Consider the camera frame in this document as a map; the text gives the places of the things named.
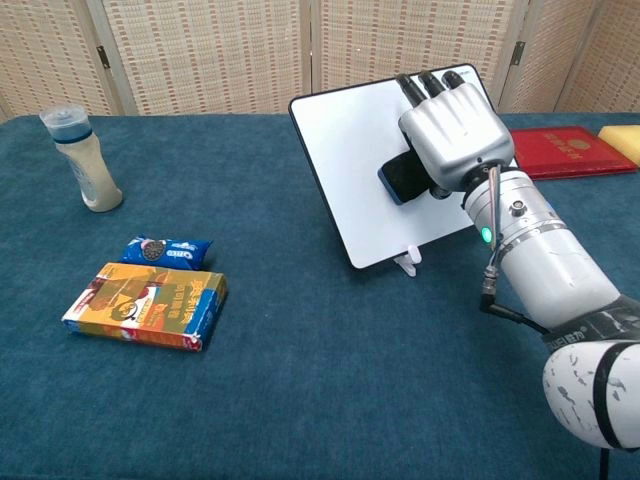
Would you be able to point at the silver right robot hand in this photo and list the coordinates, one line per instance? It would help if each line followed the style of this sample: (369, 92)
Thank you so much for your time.
(457, 135)

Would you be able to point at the black blue eraser sponge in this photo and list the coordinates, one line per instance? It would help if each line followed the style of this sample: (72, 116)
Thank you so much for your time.
(402, 177)

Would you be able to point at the white magnetic whiteboard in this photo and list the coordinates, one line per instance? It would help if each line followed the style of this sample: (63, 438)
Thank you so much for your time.
(350, 170)

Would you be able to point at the red certificate booklet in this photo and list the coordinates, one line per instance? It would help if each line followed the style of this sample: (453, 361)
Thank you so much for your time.
(565, 150)

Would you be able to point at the white plastic board stand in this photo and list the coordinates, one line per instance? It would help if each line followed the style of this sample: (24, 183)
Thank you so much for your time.
(410, 260)

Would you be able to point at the yellow sponge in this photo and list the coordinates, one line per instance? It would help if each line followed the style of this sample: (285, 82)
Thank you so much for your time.
(622, 142)

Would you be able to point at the teal table cloth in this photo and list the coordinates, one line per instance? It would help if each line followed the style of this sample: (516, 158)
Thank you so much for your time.
(300, 350)

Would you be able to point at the woven folding screen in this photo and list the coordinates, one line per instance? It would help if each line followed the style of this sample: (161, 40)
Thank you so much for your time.
(200, 50)

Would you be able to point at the blue Oreo cookie packet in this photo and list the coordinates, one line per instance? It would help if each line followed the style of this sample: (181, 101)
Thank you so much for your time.
(167, 252)

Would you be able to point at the orange yellow cookie box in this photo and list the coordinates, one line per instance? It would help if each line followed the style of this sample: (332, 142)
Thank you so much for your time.
(145, 305)

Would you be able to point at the translucent baby bottle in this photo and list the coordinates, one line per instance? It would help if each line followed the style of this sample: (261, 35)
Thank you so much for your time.
(85, 165)

